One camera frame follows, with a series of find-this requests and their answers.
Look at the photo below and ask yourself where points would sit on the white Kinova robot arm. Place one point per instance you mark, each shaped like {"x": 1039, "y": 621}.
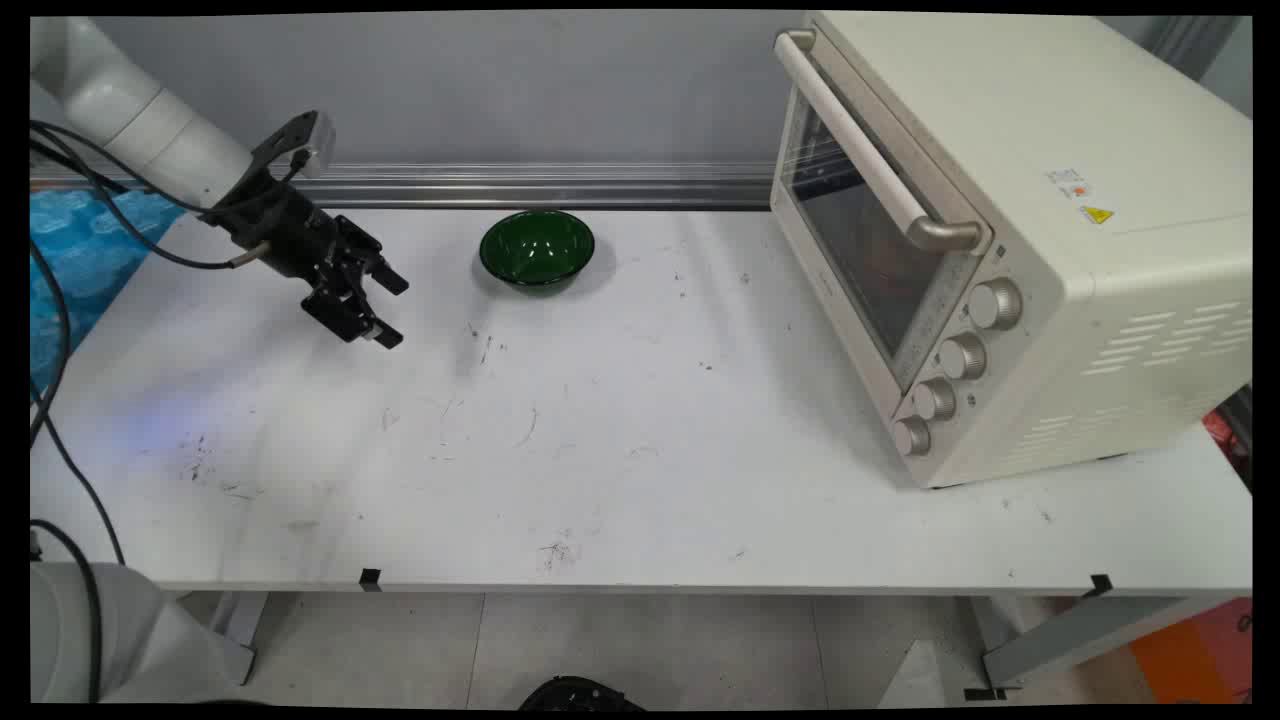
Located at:
{"x": 130, "y": 110}

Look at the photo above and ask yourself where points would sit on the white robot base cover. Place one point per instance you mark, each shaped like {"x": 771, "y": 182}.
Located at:
{"x": 140, "y": 640}

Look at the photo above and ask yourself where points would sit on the blue bubble wrap sheet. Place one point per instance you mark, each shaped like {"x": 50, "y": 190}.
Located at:
{"x": 80, "y": 260}

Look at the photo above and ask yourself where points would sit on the grey table leg foot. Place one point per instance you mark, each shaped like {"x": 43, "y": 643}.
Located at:
{"x": 1080, "y": 635}

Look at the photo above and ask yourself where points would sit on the grey table leg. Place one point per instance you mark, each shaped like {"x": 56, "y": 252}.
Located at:
{"x": 240, "y": 620}

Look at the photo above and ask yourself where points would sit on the white label sticker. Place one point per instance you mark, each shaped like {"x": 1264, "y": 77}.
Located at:
{"x": 1068, "y": 182}

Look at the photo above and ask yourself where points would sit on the aluminium rail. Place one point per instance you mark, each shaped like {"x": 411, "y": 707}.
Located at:
{"x": 550, "y": 186}

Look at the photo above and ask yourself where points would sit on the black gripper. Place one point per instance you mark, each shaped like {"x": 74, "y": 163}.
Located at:
{"x": 285, "y": 230}

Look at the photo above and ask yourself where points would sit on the red packet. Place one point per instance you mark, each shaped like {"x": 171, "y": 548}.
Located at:
{"x": 1225, "y": 435}

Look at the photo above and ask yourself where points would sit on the dark green glass bowl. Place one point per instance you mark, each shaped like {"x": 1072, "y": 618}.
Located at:
{"x": 536, "y": 250}

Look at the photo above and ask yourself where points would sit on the orange box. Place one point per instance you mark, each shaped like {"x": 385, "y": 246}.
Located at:
{"x": 1195, "y": 655}

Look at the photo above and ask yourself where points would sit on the small silver oven knob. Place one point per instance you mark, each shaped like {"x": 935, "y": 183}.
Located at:
{"x": 911, "y": 437}

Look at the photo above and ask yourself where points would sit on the black round floor object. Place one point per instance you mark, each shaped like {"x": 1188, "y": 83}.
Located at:
{"x": 580, "y": 695}

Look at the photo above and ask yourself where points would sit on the black tape piece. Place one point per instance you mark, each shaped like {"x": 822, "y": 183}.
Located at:
{"x": 370, "y": 579}
{"x": 1100, "y": 586}

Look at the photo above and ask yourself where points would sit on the yellow warning sticker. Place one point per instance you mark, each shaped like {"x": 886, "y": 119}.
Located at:
{"x": 1096, "y": 215}

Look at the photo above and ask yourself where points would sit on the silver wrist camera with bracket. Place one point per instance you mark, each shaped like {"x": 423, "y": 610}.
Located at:
{"x": 315, "y": 140}

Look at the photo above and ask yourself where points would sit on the cream toaster oven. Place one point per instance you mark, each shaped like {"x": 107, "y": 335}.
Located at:
{"x": 1100, "y": 110}

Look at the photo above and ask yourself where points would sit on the large silver oven knob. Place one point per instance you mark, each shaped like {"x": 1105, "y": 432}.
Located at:
{"x": 994, "y": 304}

